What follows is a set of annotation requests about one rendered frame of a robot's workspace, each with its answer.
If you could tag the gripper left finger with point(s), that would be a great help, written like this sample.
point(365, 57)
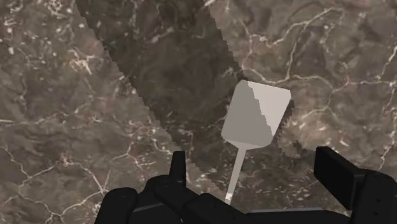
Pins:
point(173, 198)

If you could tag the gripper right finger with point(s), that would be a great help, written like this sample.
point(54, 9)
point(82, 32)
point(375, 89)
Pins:
point(356, 186)

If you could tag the grey metal spatula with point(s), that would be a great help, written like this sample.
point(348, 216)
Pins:
point(254, 119)

